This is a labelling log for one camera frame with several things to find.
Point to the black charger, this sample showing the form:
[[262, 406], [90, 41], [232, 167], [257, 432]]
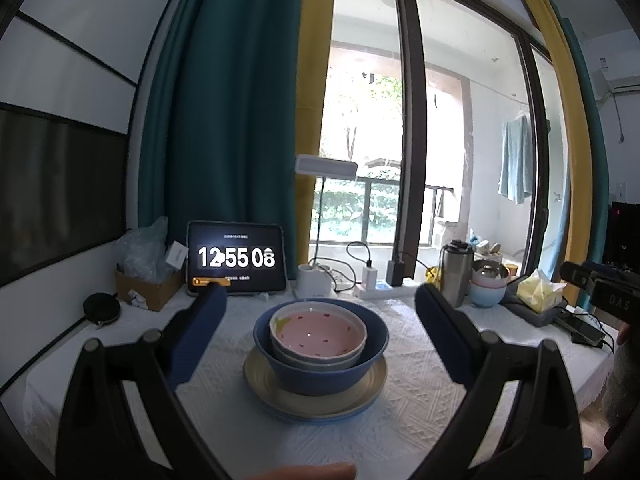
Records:
[[395, 272]]

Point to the light blue cup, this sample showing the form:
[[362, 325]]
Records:
[[487, 295]]

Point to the blue bowl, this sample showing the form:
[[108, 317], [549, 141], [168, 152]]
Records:
[[320, 380]]

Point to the small white box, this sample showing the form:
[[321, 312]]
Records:
[[176, 256]]

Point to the black round pouch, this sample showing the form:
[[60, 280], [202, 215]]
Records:
[[100, 307]]

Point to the cream bowl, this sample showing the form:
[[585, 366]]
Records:
[[310, 360]]

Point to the white wall switch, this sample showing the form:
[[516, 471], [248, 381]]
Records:
[[621, 192]]

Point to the yellow tissue pack on tray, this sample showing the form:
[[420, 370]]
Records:
[[530, 317]]

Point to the light blue hanging towel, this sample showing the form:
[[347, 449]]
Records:
[[515, 160]]

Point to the white desk lamp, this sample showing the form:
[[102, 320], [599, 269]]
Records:
[[325, 166]]

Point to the crumpled white paper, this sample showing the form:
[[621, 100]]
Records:
[[137, 300]]

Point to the balcony railing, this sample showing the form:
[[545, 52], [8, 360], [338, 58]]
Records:
[[367, 210]]

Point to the white textured tablecloth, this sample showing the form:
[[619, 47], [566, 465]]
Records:
[[425, 410]]

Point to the yellow packet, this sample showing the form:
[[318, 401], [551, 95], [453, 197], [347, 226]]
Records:
[[434, 275]]

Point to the white power strip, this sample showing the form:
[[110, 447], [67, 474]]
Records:
[[380, 290]]

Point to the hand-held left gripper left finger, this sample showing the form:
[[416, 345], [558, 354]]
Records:
[[200, 330]]

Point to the white lamp base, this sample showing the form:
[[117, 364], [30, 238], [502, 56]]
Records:
[[312, 282]]

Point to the pink strawberry bowl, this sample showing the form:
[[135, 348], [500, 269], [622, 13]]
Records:
[[320, 332]]

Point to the person's left hand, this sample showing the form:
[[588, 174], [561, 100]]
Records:
[[310, 474]]

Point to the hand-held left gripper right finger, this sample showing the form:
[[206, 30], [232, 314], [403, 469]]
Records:
[[442, 330]]

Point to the beige ribbed plate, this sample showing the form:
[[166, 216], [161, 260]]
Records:
[[320, 405]]

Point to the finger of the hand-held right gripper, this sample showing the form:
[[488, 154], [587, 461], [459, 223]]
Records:
[[620, 273], [610, 297]]

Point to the tablet showing clock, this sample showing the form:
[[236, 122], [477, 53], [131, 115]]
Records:
[[235, 245]]

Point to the person's right hand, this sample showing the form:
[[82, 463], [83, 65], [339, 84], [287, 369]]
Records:
[[631, 334]]

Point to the yellow curtain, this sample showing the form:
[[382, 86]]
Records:
[[575, 135], [315, 60]]

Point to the black flat device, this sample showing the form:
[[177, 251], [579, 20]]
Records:
[[580, 327]]

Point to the white air conditioner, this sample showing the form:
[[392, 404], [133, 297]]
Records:
[[622, 77]]

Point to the clear plastic bags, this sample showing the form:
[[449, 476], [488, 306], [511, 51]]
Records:
[[142, 255]]

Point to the steel bowl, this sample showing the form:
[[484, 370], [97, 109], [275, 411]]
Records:
[[492, 269]]

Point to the steel thermos bottle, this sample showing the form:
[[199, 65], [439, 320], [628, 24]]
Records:
[[456, 280]]

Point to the dark window frame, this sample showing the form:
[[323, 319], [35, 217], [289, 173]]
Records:
[[412, 135]]

